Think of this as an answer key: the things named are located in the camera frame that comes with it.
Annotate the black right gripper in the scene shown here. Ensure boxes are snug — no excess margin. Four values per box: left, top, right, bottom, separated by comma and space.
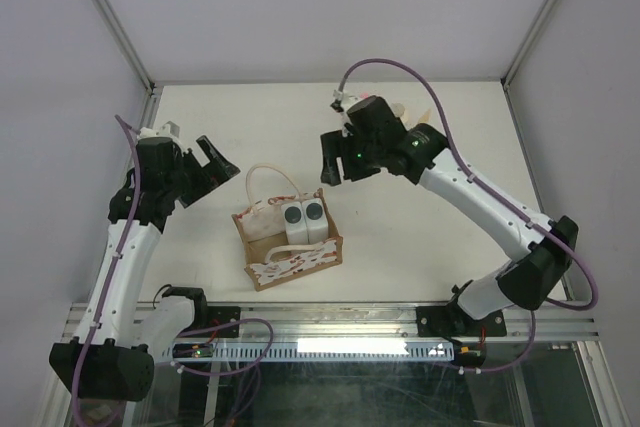
322, 127, 384, 185

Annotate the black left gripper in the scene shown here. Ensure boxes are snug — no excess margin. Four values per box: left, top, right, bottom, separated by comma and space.
165, 136, 239, 206

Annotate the cream bottle with round cap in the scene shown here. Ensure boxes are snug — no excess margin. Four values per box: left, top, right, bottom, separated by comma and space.
390, 103, 411, 130

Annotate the white frosted rectangular bottle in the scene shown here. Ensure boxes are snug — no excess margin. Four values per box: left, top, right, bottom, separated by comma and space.
281, 201, 309, 245

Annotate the tan cone shaped tube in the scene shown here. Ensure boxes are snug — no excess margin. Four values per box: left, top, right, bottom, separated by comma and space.
416, 109, 432, 124

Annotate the burlap cat print canvas bag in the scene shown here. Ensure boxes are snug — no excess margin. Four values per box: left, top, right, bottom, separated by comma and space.
232, 163, 343, 292

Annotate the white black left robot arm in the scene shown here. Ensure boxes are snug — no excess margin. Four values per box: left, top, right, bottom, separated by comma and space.
49, 132, 240, 402

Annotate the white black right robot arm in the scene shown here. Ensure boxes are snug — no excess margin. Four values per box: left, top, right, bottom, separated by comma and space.
320, 96, 578, 336

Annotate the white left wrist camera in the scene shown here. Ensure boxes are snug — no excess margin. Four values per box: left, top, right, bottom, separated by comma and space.
137, 121, 180, 140

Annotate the aluminium mounting rail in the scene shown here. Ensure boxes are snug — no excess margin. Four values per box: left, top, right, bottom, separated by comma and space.
62, 299, 601, 348

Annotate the slotted cable duct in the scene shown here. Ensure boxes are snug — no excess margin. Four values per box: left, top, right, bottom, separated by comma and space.
172, 337, 455, 363

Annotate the aluminium enclosure frame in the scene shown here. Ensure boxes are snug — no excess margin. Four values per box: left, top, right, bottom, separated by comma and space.
34, 0, 626, 427

